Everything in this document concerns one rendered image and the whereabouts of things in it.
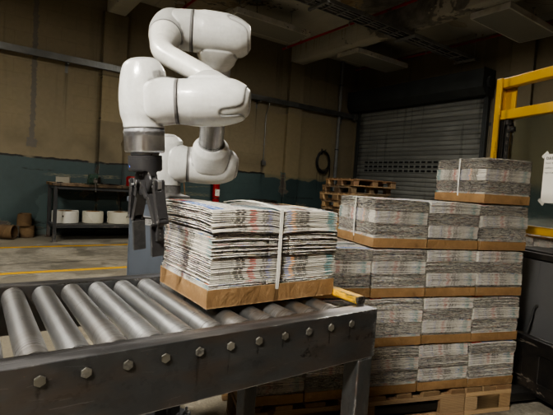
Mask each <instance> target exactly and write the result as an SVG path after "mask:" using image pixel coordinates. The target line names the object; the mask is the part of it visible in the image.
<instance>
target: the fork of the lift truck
mask: <svg viewBox="0 0 553 415"><path fill-rule="evenodd" d="M536 398H537V397H536V396H535V392H534V391H532V390H530V389H529V388H527V387H525V386H523V385H511V395H510V402H515V401H523V400H531V399H536ZM437 407H438V402H437V400H430V401H422V402H414V403H398V404H389V405H381V406H375V410H374V415H386V414H396V413H415V412H424V411H432V410H437Z"/></svg>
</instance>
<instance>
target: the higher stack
mask: <svg viewBox="0 0 553 415"><path fill-rule="evenodd" d="M531 164H532V162H529V161H517V160H508V159H499V158H471V159H463V160H461V158H460V159H459V160H444V161H439V170H437V177H436V178H437V180H436V183H437V184H436V191H435V192H446V193H457V195H458V193H465V194H495V195H508V196H521V197H529V195H531V193H530V191H531V185H530V180H529V179H530V178H531V173H530V172H531V171H532V166H531ZM440 201H444V202H456V203H471V204H476V205H480V207H481V209H480V216H479V219H478V220H479V223H478V224H477V225H478V227H479V229H478V230H479V231H478V232H477V233H478V234H477V236H478V237H477V240H479V241H480V243H481V241H499V242H525V239H526V237H525V236H526V231H525V230H526V229H527V227H528V225H527V223H526V222H527V220H528V219H529V218H527V216H528V215H527V213H528V208H527V207H515V206H528V205H514V204H500V203H474V202H463V201H451V200H440ZM504 205H508V206H504ZM472 250H475V251H476V259H475V260H476V262H475V264H474V265H476V266H475V270H474V273H476V281H475V285H474V287H476V288H478V287H520V286H521V285H522V274H521V272H522V269H523V266H522V265H521V264H523V263H521V262H522V259H523V253H521V252H519V251H523V250H479V249H472ZM470 297H472V298H474V299H473V300H474V302H473V304H474V305H473V307H472V308H473V309H472V323H471V331H470V333H493V332H509V331H515V330H516V328H517V326H518V325H517V323H518V322H517V318H518V316H519V314H518V313H519V312H518V310H519V307H518V306H519V297H517V296H470ZM466 343H468V348H467V349H468V350H467V354H469V355H468V363H467V373H466V377H467V379H474V378H482V377H492V376H503V375H512V373H513V368H512V367H513V366H514V363H513V361H514V352H515V350H516V347H517V346H515V345H516V344H517V343H516V342H515V341H514V340H512V339H507V340H493V341H479V342H466ZM462 388H464V393H465V399H464V409H463V415H472V414H479V413H492V412H500V411H507V410H509V403H510V395H511V384H510V383H508V384H499V385H483V386H473V387H462Z"/></svg>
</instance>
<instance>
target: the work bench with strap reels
mask: <svg viewBox="0 0 553 415"><path fill-rule="evenodd" d="M134 177H135V176H128V177H127V178H126V185H108V184H98V185H96V191H114V192H129V182H128V179H129V178H134ZM46 184H48V204H47V226H46V235H45V237H51V235H50V227H52V241H50V242H57V241H56V228H129V218H128V212H125V211H107V221H104V212H102V211H91V210H86V211H82V221H79V211H78V210H63V209H58V210H57V206H58V189H75V190H95V185H94V184H85V183H57V182H51V181H46ZM52 189H53V210H52V216H51V197H52ZM50 218H51V221H50Z"/></svg>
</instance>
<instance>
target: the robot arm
mask: <svg viewBox="0 0 553 415"><path fill-rule="evenodd" d="M148 36H149V40H150V49H151V53H152V55H153V57H154V58H151V57H135V58H130V59H128V60H127V61H125V62H124V63H123V66H122V68H121V73H120V78H119V86H118V106H119V113H120V116H121V119H122V121H123V139H124V151H125V152H130V153H131V156H128V170H129V171H131V172H135V177H134V178H129V179H128V182H129V197H128V218H131V220H132V246H133V249H134V250H137V249H145V248H146V227H145V220H146V219H145V218H144V217H143V213H144V209H145V205H146V201H147V205H148V208H149V212H150V215H151V221H152V224H151V225H150V234H151V257H156V256H161V255H165V243H164V225H165V224H169V218H168V212H167V206H166V199H190V196H188V195H184V194H181V193H180V192H181V191H180V184H181V183H184V182H191V183H196V184H224V183H227V182H230V181H231V180H233V179H234V178H235V177H236V176H237V174H238V169H239V158H238V157H237V155H236V154H235V153H234V152H233V151H232V150H230V149H229V145H228V143H227V142H226V141H225V140H224V132H225V126H228V125H232V124H237V123H239V122H242V121H244V120H245V118H247V117H248V116H249V113H250V107H251V91H250V89H249V88H248V87H247V86H246V85H245V84H243V82H240V81H238V80H235V79H232V78H230V70H231V69H232V67H233V66H234V65H235V62H236V61H237V59H238V58H243V57H244V56H246V55H247V54H248V53H249V51H250V49H251V26H250V25H249V24H248V23H247V22H246V21H245V20H243V19H241V18H239V17H237V16H235V15H232V14H229V13H225V12H217V11H212V10H195V9H184V8H173V7H167V8H164V9H161V10H160V11H158V12H157V13H156V14H155V15H154V17H153V18H152V20H151V23H150V25H149V33H148ZM183 51H187V52H194V53H197V56H198V60H197V59H196V58H194V57H192V56H190V55H189V54H186V53H185V52H183ZM161 64H162V65H163V66H165V67H167V68H168V69H170V70H172V71H174V72H177V73H178V74H180V75H182V76H184V77H186V78H181V79H177V78H169V77H166V75H165V70H164V68H163V67H162V65H161ZM175 124H183V125H190V126H197V127H199V138H198V139H197V140H196V141H195V142H194V144H193V147H187V146H184V145H183V141H182V140H181V138H179V137H177V136H176V135H174V134H165V126H168V125H175Z"/></svg>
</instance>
